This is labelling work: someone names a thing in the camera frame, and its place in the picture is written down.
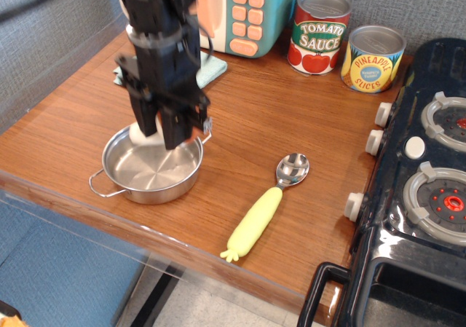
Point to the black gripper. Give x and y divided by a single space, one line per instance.
165 96

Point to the plush brown white mushroom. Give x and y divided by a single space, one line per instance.
139 139

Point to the small steel pot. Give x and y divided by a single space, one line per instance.
150 174

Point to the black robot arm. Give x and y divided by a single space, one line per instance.
44 41

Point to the light blue towel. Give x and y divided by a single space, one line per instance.
210 69

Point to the teal toy microwave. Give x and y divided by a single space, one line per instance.
246 28

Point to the tomato sauce can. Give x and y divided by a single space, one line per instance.
318 30

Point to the pineapple slices can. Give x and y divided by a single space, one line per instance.
372 58

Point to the orange object at corner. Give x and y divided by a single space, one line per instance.
10 317

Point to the black toy stove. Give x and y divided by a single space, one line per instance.
408 249

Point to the spoon with yellow handle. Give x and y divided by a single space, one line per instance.
291 170

